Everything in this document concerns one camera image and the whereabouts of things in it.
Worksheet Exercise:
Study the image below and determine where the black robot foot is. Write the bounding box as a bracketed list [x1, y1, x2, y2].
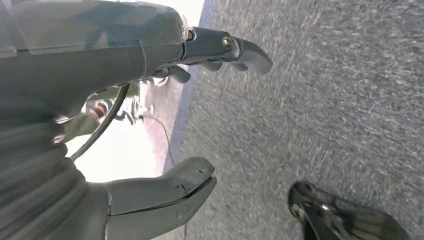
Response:
[287, 180, 412, 240]

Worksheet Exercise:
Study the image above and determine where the black robot hand cable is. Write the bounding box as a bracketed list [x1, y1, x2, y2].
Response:
[70, 83, 131, 162]

